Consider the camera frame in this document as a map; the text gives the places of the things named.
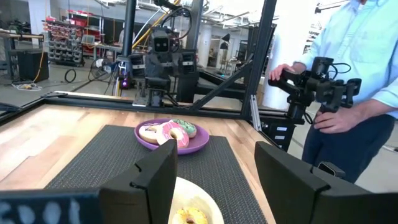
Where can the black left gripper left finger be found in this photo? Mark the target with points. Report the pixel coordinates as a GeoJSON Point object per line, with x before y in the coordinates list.
{"type": "Point", "coordinates": [149, 186]}

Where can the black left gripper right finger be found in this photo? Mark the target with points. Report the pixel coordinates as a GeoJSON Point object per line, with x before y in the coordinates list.
{"type": "Point", "coordinates": [286, 186]}

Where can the white donut with dark drizzle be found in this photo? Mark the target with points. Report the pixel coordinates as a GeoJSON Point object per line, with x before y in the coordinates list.
{"type": "Point", "coordinates": [147, 133]}

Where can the yellow-frosted donut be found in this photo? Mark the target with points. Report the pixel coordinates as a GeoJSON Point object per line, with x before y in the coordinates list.
{"type": "Point", "coordinates": [199, 217]}

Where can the pink-frosted donut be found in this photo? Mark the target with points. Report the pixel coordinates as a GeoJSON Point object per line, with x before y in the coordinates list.
{"type": "Point", "coordinates": [164, 129]}

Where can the green-frosted donut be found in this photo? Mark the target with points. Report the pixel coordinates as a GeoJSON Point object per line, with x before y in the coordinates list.
{"type": "Point", "coordinates": [188, 127]}

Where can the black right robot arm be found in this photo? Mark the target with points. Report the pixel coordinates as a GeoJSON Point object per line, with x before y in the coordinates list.
{"type": "Point", "coordinates": [157, 84]}

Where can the black vented box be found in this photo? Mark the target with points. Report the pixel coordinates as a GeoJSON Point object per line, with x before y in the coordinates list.
{"type": "Point", "coordinates": [188, 62]}
{"type": "Point", "coordinates": [136, 65]}

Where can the grey box with lit LED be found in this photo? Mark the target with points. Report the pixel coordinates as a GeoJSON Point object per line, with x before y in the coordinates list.
{"type": "Point", "coordinates": [123, 73]}

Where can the cream plate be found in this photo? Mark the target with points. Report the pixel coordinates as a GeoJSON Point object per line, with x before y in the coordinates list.
{"type": "Point", "coordinates": [192, 196]}

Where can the black box with white labels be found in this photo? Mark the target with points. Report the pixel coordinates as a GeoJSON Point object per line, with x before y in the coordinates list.
{"type": "Point", "coordinates": [289, 140]}

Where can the grey woven placemat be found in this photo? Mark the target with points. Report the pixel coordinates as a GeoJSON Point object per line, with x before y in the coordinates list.
{"type": "Point", "coordinates": [102, 155]}

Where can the long work table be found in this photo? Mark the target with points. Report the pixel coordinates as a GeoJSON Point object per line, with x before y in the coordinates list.
{"type": "Point", "coordinates": [102, 46]}

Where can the round floor fan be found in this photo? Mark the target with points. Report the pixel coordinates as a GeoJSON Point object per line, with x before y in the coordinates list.
{"type": "Point", "coordinates": [99, 70]}

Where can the purple plate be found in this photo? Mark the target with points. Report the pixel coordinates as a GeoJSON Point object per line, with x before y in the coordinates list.
{"type": "Point", "coordinates": [199, 141]}

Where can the black desk lamp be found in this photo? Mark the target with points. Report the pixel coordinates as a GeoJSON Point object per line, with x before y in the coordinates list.
{"type": "Point", "coordinates": [226, 38]}

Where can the person's hand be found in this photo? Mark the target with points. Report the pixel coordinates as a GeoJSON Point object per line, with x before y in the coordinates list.
{"type": "Point", "coordinates": [283, 70]}
{"type": "Point", "coordinates": [334, 119]}

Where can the red parts bin shelf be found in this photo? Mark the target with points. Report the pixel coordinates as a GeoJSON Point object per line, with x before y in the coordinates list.
{"type": "Point", "coordinates": [62, 46]}

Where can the black computer case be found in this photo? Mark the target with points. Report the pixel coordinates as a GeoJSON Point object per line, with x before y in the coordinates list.
{"type": "Point", "coordinates": [32, 67]}

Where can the wooden top workbench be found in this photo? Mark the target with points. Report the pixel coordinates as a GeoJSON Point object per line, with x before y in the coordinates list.
{"type": "Point", "coordinates": [21, 36]}

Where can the standing person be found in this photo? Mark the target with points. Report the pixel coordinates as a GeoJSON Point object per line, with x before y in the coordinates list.
{"type": "Point", "coordinates": [357, 37]}

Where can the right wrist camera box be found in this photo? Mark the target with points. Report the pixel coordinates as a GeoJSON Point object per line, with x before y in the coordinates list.
{"type": "Point", "coordinates": [161, 45]}

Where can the black vertical post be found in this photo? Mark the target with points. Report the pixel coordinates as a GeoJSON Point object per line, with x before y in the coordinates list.
{"type": "Point", "coordinates": [129, 28]}

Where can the silver metal bracket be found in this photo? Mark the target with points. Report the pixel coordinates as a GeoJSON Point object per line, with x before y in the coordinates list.
{"type": "Point", "coordinates": [255, 112]}

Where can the dark curved bracket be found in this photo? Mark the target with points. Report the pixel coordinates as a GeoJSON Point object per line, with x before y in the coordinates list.
{"type": "Point", "coordinates": [9, 107]}

